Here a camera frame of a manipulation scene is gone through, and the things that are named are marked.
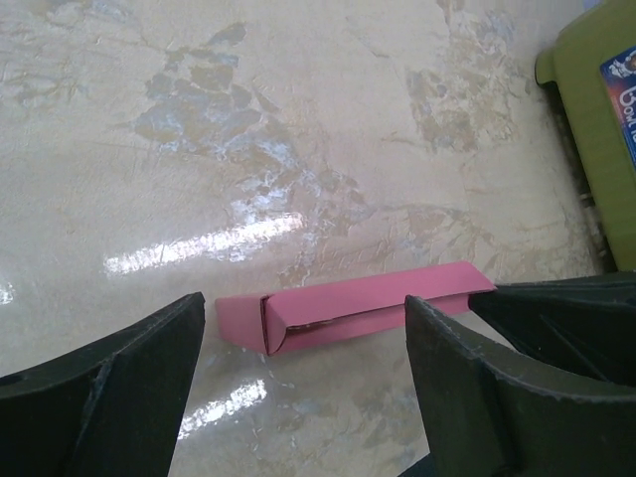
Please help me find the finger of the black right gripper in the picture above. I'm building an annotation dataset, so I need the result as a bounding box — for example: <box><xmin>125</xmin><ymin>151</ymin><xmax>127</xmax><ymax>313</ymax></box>
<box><xmin>468</xmin><ymin>271</ymin><xmax>635</xmax><ymax>386</ymax></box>

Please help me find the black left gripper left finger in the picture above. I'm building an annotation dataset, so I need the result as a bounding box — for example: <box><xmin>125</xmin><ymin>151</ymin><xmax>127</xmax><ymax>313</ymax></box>
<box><xmin>1</xmin><ymin>292</ymin><xmax>205</xmax><ymax>476</ymax></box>

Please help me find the green plastic bin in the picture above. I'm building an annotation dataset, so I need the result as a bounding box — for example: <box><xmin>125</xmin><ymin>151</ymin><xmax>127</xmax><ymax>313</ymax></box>
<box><xmin>535</xmin><ymin>1</ymin><xmax>635</xmax><ymax>270</ymax></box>

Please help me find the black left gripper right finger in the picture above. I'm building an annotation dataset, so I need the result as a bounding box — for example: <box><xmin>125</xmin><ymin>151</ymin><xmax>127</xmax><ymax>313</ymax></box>
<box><xmin>404</xmin><ymin>296</ymin><xmax>635</xmax><ymax>476</ymax></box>

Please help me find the pink paper box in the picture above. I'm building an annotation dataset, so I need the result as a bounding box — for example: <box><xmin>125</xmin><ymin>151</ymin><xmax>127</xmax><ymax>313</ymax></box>
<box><xmin>215</xmin><ymin>261</ymin><xmax>495</xmax><ymax>356</ymax></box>

